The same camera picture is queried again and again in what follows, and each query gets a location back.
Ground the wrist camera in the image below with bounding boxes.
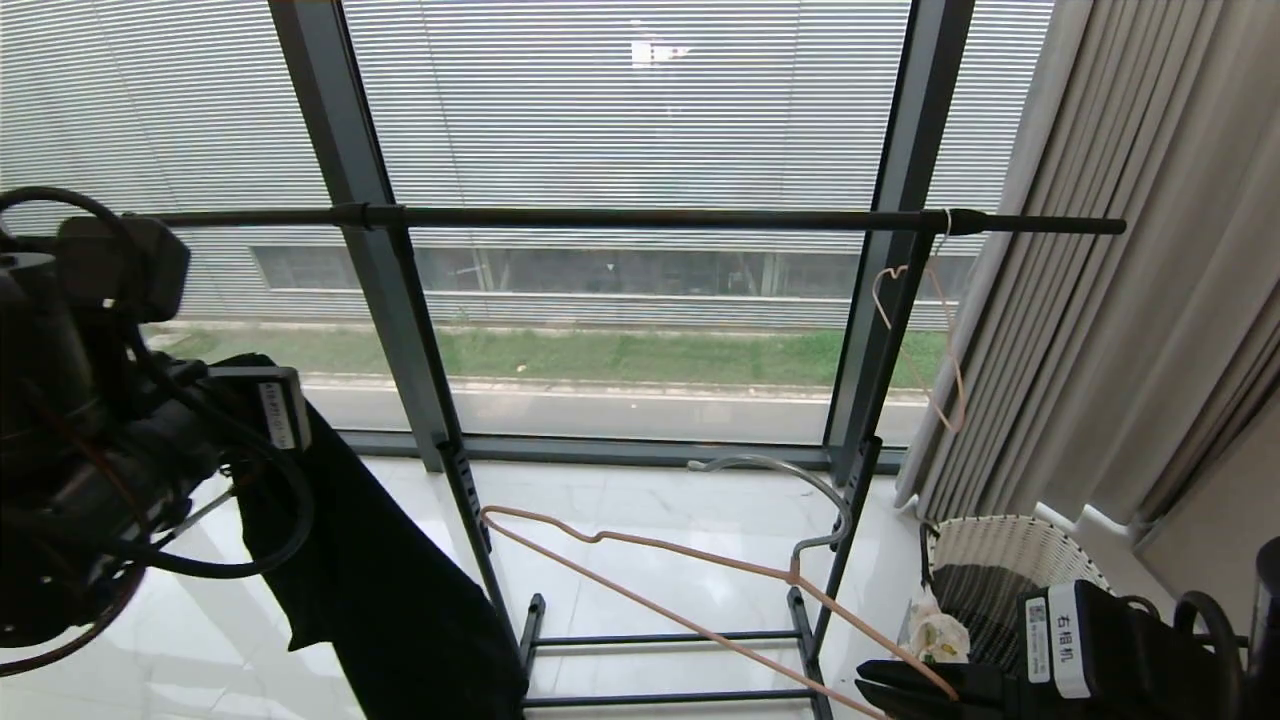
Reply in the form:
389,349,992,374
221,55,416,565
1018,578,1186,720
55,215,191,326

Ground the beige curtain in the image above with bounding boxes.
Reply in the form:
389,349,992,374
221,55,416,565
893,0,1280,553

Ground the cream printed garment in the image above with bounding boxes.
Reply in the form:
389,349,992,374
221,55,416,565
903,588,973,666

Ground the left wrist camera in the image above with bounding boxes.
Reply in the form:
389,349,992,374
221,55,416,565
55,215,191,326

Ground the pink clothes hanger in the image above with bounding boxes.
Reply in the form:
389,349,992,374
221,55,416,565
872,208,968,434
480,455,963,720

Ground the black short-sleeved shirt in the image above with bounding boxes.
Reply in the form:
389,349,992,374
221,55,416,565
205,353,529,720

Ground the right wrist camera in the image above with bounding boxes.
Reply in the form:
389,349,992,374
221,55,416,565
1018,578,1186,720

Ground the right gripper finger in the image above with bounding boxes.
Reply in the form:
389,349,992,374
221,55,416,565
856,658,1021,693
868,690,1021,720

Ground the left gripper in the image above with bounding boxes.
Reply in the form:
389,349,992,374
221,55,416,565
100,365,313,501

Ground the window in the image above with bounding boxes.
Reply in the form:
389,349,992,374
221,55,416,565
0,0,1056,471

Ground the white laundry basket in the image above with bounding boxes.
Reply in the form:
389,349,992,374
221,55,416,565
920,515,1113,669

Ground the black clothes rack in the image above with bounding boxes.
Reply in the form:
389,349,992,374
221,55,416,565
122,205,1128,720

